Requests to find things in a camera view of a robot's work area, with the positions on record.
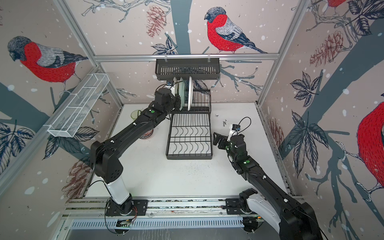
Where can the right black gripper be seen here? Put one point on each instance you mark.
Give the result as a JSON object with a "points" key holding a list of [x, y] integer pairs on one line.
{"points": [[222, 145]]}

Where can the white wire wall basket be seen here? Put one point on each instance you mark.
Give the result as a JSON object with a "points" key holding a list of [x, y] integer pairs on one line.
{"points": [[71, 118]]}

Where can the aluminium mounting rail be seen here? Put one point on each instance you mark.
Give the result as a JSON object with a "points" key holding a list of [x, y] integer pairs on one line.
{"points": [[154, 208]]}

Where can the pale green plate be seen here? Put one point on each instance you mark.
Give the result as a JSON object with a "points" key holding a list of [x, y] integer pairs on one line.
{"points": [[182, 90]]}

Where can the white plate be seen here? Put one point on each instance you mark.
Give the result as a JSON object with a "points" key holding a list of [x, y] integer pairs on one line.
{"points": [[190, 95], [174, 89]]}

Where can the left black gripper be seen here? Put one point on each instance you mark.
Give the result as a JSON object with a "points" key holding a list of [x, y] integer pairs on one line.
{"points": [[177, 105]]}

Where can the horizontal aluminium frame bar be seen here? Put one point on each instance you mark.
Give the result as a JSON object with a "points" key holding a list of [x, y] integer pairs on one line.
{"points": [[150, 58]]}

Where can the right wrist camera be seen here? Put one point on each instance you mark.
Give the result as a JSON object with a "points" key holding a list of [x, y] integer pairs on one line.
{"points": [[234, 130]]}

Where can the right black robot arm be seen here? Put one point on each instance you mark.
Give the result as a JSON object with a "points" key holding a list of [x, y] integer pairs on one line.
{"points": [[291, 219]]}

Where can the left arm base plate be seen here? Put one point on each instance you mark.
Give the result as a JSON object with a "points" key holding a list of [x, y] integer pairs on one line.
{"points": [[130, 208]]}

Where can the black hanging wall basket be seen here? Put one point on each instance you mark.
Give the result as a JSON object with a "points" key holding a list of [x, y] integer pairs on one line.
{"points": [[198, 69]]}

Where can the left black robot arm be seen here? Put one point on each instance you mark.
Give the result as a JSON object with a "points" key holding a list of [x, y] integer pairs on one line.
{"points": [[104, 157]]}

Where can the black two-tier dish rack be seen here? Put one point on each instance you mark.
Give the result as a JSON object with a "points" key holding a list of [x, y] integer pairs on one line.
{"points": [[190, 135]]}

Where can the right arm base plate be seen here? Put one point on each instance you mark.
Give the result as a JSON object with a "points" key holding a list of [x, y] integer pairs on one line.
{"points": [[237, 206]]}

